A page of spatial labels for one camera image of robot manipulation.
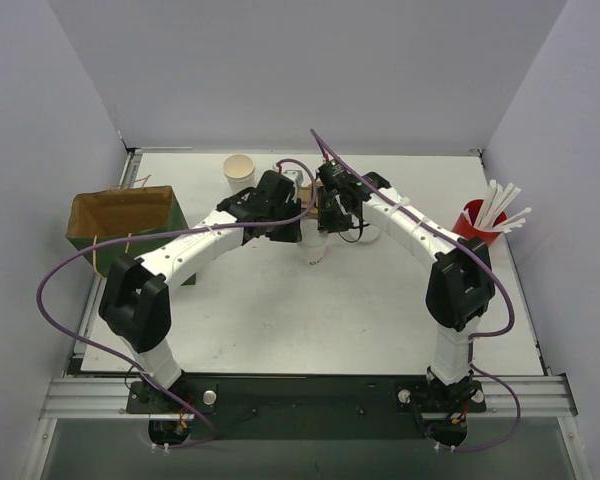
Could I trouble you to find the white paper cup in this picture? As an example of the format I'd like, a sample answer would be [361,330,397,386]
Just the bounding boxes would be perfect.
[300,244,326,266]

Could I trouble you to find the white paper cups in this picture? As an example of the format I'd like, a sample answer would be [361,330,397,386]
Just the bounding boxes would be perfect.
[223,154,255,194]

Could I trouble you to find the green paper bag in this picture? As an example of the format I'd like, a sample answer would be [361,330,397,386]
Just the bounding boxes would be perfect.
[66,184,189,278]

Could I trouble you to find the clear plastic lid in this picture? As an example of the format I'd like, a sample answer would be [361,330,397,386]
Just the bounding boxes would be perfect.
[357,225,382,245]
[300,219,328,248]

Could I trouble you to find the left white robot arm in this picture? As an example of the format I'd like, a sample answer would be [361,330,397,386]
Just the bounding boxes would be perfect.
[98,170,303,412]

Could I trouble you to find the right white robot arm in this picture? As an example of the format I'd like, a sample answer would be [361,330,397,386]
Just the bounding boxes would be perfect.
[318,160,495,386]

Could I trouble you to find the brown cardboard cup carrier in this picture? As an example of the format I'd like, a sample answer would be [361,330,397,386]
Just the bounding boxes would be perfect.
[296,181,323,219]

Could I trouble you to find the red cup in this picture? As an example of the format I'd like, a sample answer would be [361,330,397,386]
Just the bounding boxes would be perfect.
[452,199,507,247]

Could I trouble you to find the white wrapped straws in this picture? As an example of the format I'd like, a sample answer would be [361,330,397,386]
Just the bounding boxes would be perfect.
[472,180,531,233]

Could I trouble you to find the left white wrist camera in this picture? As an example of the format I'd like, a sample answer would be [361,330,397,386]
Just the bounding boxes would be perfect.
[281,170,304,188]

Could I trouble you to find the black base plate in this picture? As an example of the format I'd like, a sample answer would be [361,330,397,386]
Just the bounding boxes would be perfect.
[126,373,486,445]

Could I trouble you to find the aluminium rail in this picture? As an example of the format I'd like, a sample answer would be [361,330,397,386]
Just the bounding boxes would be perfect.
[40,376,577,419]

